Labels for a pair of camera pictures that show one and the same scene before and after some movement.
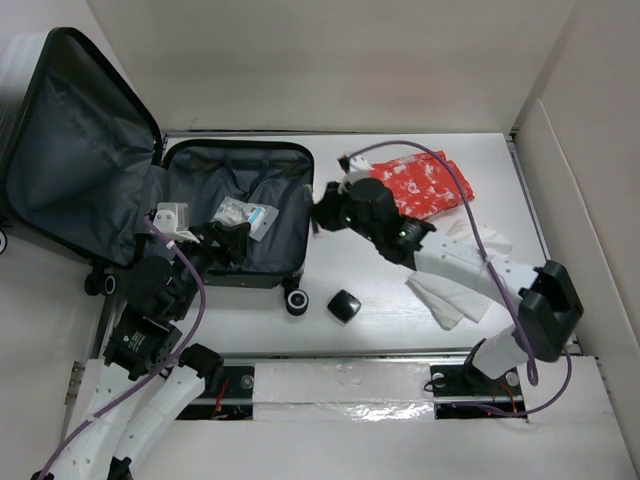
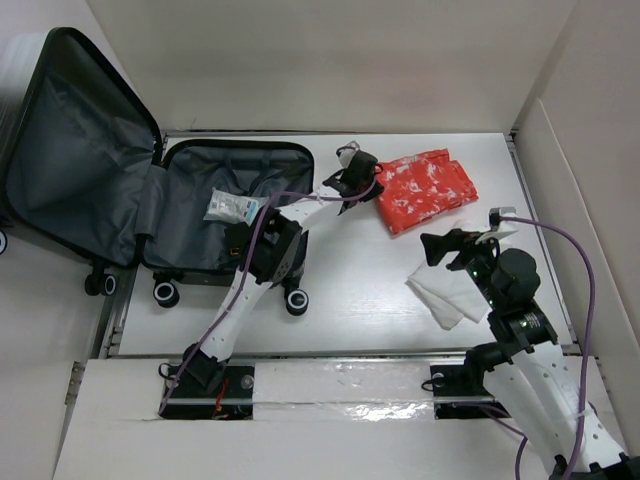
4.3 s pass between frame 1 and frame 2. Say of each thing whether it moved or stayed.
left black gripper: moved
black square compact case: moved
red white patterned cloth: stayed
